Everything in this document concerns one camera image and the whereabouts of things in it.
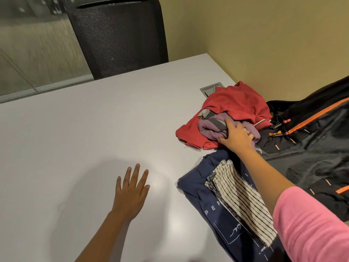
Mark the mauve striped t-shirt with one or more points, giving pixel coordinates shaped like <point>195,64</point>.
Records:
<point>210,128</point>

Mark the navy blue hoodie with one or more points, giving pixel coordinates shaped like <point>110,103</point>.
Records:
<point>201,193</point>

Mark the person's left forearm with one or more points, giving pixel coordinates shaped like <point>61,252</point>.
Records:
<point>103,237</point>

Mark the person's right forearm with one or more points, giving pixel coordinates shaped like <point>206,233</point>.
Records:
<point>264,180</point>

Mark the person's right pink sleeve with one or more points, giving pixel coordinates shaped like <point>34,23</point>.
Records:
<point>310,226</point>

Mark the red garment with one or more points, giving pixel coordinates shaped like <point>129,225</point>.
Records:
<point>237,103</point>

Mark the black mesh office chair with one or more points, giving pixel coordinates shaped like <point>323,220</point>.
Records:
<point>117,38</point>

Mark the person's right hand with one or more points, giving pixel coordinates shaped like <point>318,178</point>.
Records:
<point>237,139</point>

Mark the striped knit top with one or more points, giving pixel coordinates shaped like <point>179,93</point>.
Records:
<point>240,201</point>

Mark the black orange backpack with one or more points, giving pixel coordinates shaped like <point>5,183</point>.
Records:
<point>313,150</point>

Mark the person's left hand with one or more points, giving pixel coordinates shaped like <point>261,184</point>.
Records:
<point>131,196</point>

